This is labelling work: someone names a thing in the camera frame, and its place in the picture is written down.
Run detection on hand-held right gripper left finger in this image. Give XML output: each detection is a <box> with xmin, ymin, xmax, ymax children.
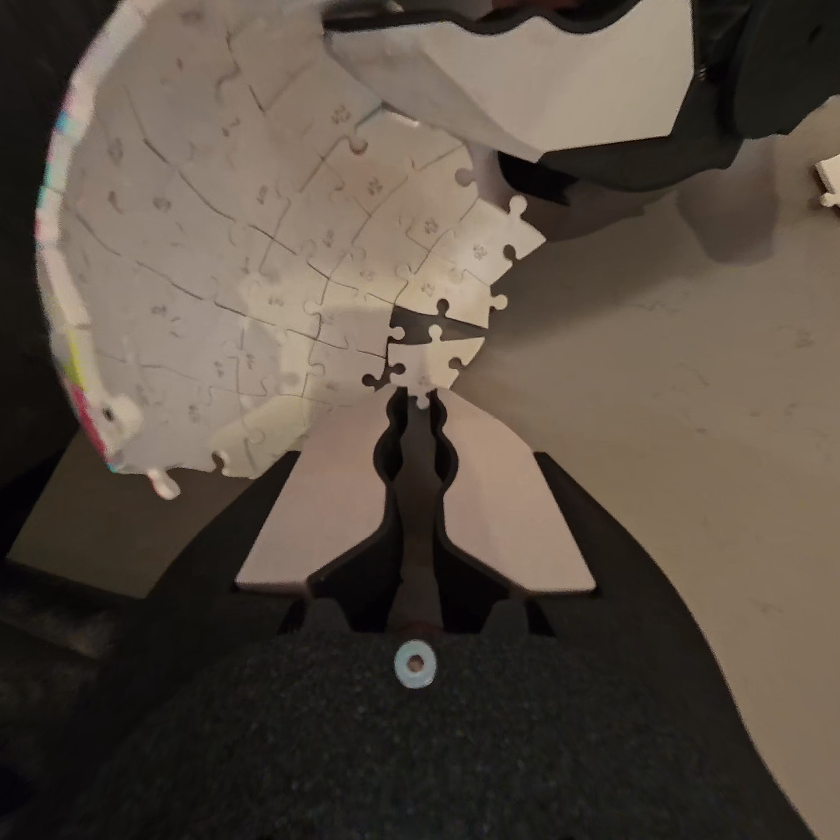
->
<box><xmin>234</xmin><ymin>387</ymin><xmax>404</xmax><ymax>632</ymax></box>

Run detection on partly built puzzle ball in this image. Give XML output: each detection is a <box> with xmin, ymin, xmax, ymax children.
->
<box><xmin>36</xmin><ymin>0</ymin><xmax>547</xmax><ymax>501</ymax></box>

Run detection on pile white puzzle pieces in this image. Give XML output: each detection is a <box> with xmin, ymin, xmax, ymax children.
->
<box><xmin>814</xmin><ymin>156</ymin><xmax>840</xmax><ymax>212</ymax></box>

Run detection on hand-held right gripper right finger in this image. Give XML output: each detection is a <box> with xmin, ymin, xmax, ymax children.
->
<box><xmin>430</xmin><ymin>390</ymin><xmax>598</xmax><ymax>634</ymax></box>

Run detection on single white puzzle piece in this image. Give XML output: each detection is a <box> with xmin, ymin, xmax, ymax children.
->
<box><xmin>387</xmin><ymin>325</ymin><xmax>487</xmax><ymax>409</ymax></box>

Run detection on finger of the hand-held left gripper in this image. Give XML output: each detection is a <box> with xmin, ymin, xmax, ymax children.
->
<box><xmin>322</xmin><ymin>0</ymin><xmax>647</xmax><ymax>34</ymax></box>
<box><xmin>323</xmin><ymin>0</ymin><xmax>698</xmax><ymax>163</ymax></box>

